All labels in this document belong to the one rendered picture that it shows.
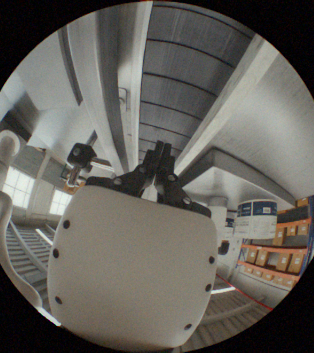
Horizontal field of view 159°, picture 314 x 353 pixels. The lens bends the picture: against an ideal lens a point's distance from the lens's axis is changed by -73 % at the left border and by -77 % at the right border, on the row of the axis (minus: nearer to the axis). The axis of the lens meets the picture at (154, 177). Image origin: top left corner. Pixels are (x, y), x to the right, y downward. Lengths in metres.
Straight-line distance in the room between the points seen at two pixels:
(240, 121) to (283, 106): 0.09
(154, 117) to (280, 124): 0.22
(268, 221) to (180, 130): 0.44
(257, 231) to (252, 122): 0.36
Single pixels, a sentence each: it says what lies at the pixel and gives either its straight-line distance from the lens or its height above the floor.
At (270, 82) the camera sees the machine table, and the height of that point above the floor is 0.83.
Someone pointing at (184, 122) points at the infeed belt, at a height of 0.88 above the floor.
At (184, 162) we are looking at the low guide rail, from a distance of 0.16.
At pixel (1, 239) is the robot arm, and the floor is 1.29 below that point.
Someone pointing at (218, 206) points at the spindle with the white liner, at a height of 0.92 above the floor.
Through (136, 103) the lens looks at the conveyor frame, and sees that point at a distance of 0.15.
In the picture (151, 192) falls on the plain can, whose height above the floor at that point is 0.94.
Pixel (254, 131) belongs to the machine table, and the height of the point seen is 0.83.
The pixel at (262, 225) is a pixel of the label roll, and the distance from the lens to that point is 0.48.
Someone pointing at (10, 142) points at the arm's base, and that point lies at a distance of 0.80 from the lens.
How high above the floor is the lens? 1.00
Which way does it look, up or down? 20 degrees down
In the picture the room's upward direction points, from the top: 165 degrees counter-clockwise
